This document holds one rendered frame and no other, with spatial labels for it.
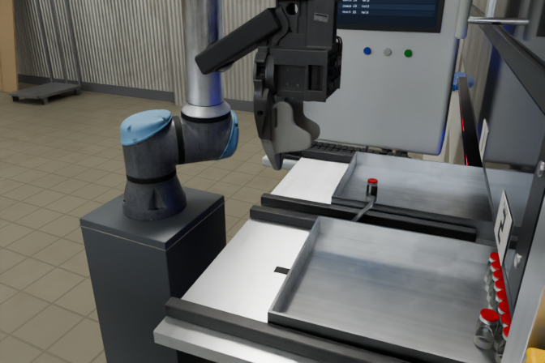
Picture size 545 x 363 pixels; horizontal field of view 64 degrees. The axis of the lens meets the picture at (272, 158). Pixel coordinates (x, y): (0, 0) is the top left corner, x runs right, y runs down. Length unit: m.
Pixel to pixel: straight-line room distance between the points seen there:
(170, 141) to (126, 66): 4.70
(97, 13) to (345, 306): 5.44
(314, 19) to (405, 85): 0.93
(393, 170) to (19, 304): 1.74
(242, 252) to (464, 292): 0.34
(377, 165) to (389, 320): 0.53
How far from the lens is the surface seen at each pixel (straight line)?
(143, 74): 5.53
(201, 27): 0.94
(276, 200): 0.86
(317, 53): 0.45
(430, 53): 1.35
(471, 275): 0.75
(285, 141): 0.50
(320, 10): 0.46
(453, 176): 1.08
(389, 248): 0.77
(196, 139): 1.00
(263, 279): 0.68
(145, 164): 1.00
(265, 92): 0.47
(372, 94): 1.40
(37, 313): 2.19
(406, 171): 1.08
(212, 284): 0.68
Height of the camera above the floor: 1.30
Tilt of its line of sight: 22 degrees down
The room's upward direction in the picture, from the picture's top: straight up
